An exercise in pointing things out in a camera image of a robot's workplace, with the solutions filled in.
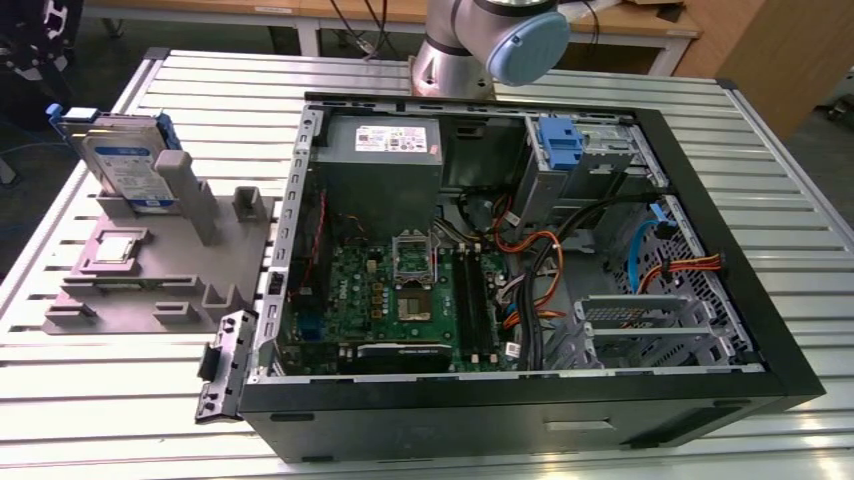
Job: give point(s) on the metal disk bay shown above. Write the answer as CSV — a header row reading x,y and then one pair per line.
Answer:
x,y
634,300

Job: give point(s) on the green motherboard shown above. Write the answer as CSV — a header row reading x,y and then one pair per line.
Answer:
x,y
361,260

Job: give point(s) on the silver CPU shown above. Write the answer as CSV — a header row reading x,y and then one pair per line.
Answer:
x,y
115,250

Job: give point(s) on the grey parts rack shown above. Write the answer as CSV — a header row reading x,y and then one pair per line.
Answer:
x,y
201,260

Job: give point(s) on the hard disk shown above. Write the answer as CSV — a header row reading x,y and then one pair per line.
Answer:
x,y
127,170

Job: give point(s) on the CPU socket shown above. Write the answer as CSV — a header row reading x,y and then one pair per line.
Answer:
x,y
415,306

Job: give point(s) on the blue expansion slot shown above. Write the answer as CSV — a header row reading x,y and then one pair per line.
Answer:
x,y
311,327

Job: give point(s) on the black RAM slot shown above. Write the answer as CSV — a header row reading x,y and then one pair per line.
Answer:
x,y
465,300
482,300

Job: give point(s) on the black graphics card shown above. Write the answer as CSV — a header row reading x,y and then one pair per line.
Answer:
x,y
401,352

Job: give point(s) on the office chair base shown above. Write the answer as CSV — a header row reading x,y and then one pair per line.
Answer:
x,y
837,102

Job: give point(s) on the black open PC case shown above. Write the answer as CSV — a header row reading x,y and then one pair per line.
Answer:
x,y
467,425

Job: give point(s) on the blue plastic bay latch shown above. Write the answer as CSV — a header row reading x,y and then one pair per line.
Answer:
x,y
561,142

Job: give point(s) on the brown wooden cabinet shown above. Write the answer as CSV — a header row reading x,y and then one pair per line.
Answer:
x,y
788,60

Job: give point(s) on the black table corner cap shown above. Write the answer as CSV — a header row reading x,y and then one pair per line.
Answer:
x,y
157,53
728,84

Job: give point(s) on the black expansion card retainer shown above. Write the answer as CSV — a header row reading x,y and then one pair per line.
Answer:
x,y
230,360

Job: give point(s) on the metal optical drive bay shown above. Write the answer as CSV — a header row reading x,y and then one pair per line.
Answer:
x,y
554,190

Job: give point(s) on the grey power supply unit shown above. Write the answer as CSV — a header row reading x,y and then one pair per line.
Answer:
x,y
381,190

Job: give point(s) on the green RAM stick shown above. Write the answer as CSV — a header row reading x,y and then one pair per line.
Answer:
x,y
127,284

